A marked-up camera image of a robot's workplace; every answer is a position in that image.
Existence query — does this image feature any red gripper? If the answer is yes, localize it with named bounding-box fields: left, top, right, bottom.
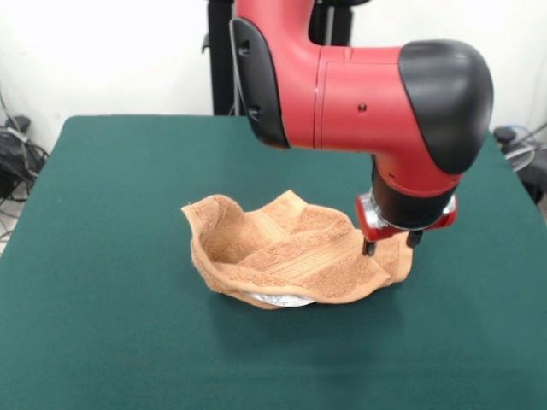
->
left=355, top=192, right=460, bottom=259

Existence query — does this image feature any tan terry towel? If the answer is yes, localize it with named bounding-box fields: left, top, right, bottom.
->
left=180, top=190, right=414, bottom=311

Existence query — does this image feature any dark green table cloth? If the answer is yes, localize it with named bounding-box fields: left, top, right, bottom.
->
left=0, top=114, right=547, bottom=410

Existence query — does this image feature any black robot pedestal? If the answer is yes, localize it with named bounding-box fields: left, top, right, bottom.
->
left=201, top=0, right=356, bottom=117

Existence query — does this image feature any black cable bundle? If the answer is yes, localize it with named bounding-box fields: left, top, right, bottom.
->
left=0, top=114, right=50, bottom=206

